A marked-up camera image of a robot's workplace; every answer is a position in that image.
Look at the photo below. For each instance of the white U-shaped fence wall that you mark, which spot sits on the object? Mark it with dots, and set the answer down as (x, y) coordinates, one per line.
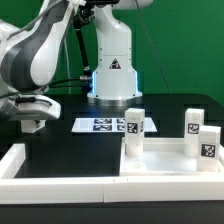
(14, 190)

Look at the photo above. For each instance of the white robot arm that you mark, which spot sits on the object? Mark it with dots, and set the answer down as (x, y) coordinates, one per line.
(29, 57)

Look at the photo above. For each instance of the white fiducial marker sheet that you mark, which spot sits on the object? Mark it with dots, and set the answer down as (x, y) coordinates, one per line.
(88, 125)

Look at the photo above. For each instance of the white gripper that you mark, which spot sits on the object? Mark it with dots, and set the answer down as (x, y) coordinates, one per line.
(29, 107)

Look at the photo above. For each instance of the white square table top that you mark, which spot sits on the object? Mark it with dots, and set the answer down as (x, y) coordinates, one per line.
(163, 157)

